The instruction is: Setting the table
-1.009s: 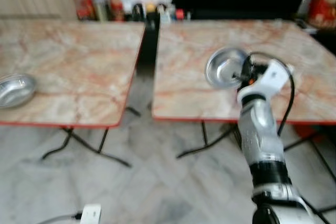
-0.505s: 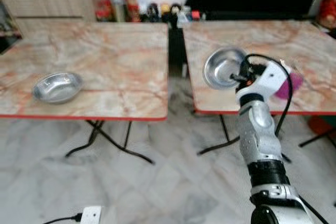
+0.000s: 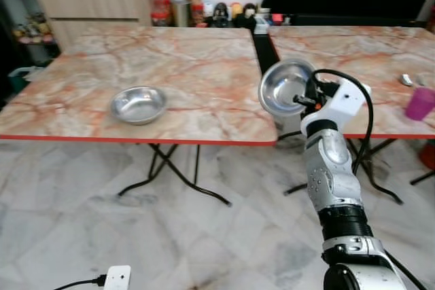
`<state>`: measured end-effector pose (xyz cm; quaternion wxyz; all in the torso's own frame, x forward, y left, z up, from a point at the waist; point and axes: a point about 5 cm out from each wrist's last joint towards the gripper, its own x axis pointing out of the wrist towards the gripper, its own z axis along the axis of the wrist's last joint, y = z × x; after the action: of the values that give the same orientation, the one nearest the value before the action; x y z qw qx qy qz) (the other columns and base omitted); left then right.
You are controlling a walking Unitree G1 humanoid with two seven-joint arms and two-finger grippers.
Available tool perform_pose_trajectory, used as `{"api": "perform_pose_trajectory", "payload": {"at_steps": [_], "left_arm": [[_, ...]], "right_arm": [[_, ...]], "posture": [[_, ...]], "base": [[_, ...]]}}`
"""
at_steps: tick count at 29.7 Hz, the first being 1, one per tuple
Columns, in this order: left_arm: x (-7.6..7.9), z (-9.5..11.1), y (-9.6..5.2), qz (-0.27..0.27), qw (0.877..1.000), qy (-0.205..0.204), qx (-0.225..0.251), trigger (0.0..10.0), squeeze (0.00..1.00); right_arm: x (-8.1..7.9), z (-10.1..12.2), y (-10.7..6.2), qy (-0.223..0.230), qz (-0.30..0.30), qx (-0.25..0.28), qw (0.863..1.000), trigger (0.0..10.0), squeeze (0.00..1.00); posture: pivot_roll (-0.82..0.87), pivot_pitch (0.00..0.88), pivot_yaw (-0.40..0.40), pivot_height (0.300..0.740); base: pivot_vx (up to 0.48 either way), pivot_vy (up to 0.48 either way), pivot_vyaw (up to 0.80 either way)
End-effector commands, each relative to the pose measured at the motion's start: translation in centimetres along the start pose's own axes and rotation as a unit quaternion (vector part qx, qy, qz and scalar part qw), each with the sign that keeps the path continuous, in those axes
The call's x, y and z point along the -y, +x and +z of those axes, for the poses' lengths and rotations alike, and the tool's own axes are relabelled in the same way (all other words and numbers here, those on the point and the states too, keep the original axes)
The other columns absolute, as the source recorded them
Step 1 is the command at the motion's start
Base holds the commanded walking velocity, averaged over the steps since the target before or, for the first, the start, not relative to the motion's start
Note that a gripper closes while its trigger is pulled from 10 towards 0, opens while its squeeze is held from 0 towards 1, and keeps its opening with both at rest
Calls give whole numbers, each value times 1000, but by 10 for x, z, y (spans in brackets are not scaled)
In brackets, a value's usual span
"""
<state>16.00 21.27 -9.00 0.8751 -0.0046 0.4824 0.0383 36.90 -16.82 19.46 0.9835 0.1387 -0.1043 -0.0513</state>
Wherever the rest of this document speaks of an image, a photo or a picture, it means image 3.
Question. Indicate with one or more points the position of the steel bowl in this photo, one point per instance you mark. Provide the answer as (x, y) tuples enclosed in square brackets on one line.
[(138, 105), (282, 89)]

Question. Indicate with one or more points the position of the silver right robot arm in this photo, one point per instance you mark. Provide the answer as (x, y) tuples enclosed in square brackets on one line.
[(333, 174)]

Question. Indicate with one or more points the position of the marble-pattern folding table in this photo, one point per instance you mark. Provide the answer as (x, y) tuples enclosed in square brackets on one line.
[(367, 52), (190, 73)]

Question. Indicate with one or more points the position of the steel spoon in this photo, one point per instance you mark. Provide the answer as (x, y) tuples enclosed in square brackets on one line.
[(406, 80)]

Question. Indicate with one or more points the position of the pink plastic cup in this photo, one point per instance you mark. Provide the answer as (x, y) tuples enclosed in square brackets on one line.
[(420, 104)]

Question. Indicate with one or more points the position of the black figurine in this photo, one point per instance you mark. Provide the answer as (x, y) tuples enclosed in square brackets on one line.
[(249, 16), (221, 15)]

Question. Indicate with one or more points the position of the red container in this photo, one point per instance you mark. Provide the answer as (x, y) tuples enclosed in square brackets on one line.
[(428, 155)]

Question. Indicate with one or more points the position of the red-lidded plastic jar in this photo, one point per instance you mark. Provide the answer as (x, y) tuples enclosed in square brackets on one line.
[(178, 1), (160, 6)]

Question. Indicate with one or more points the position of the light wooden cabinet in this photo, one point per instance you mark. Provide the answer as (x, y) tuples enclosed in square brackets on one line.
[(95, 5)]

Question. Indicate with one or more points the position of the white power adapter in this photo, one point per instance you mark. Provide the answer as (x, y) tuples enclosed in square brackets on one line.
[(117, 278)]

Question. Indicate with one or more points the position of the teal plastic bin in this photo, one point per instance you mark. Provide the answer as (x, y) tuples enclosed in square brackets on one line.
[(24, 78)]

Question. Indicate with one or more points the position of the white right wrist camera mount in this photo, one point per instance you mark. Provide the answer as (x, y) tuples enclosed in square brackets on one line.
[(343, 106)]

